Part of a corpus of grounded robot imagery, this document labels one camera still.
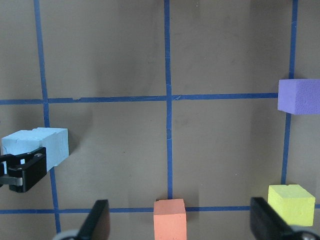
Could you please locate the orange block near arm bases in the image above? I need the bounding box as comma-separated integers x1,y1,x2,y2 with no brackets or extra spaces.
153,198,187,240

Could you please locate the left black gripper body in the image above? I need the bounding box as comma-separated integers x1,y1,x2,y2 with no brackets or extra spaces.
0,154,24,193

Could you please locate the light blue block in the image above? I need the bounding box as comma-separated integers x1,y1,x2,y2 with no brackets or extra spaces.
32,127,69,172

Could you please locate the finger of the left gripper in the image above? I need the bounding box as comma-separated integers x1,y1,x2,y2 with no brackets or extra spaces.
7,147,47,193

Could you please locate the purple block near cyan tray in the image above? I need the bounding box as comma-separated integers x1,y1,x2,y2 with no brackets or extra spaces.
277,79,320,115

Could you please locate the yellow block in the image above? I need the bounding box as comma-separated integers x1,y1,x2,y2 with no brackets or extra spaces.
267,184,316,227

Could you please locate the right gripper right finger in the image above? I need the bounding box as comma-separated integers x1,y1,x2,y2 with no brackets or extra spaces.
250,197,295,240

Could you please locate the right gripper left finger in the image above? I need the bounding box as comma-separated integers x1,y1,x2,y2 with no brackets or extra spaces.
77,199,110,240

